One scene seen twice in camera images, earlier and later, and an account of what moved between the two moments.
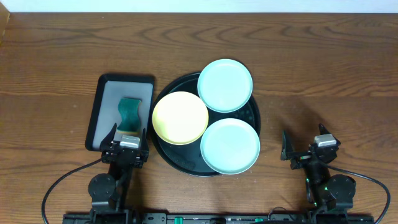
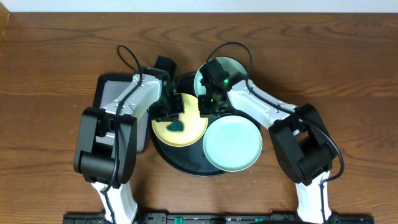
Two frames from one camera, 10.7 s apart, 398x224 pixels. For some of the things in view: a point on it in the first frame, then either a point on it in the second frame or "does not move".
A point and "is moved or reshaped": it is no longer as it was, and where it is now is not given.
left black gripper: [109, 153] -> [159, 117]
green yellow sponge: [128, 109] is moved or reshaped
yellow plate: [180, 118] does not move
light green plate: [230, 145] does not move
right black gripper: [300, 161] -> [204, 111]
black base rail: [218, 218] does not move
